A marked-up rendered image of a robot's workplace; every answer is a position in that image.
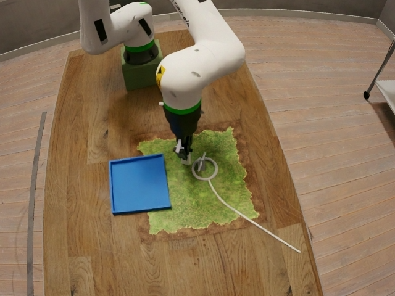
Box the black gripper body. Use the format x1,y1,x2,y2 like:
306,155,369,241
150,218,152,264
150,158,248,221
170,122,198,144

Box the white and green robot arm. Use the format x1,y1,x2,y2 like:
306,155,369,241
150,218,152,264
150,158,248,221
78,0,245,128

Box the blue square tray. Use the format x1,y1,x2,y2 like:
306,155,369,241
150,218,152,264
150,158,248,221
109,153,171,215

